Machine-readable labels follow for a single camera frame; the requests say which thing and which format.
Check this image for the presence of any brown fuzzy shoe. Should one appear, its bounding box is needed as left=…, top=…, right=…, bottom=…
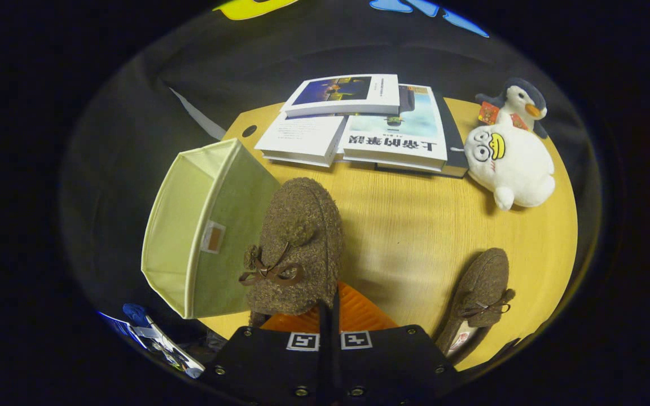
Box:
left=435, top=248, right=516, bottom=365
left=239, top=178, right=344, bottom=329

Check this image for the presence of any blue cloth item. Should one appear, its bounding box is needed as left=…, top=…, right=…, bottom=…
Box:
left=122, top=303, right=151, bottom=328

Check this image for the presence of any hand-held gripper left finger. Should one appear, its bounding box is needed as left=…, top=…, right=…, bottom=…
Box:
left=201, top=299, right=332, bottom=406

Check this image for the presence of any pale green fabric storage box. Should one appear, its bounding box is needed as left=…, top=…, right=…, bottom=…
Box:
left=140, top=138, right=281, bottom=320

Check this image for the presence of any white duck plush toy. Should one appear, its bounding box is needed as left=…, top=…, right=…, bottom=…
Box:
left=464, top=121, right=556, bottom=211

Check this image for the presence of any plain white book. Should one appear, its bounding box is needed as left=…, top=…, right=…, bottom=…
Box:
left=254, top=113, right=349, bottom=168

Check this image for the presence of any penguin plush toy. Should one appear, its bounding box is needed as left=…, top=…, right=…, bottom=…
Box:
left=475, top=78, right=549, bottom=139

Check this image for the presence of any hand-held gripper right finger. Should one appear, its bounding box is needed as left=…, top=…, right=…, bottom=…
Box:
left=331, top=281, right=462, bottom=406

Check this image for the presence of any book with pale blue cover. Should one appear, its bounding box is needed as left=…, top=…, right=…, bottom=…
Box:
left=339, top=85, right=449, bottom=173

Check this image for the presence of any white book with night photo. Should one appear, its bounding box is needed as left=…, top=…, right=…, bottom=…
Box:
left=281, top=74, right=401, bottom=118

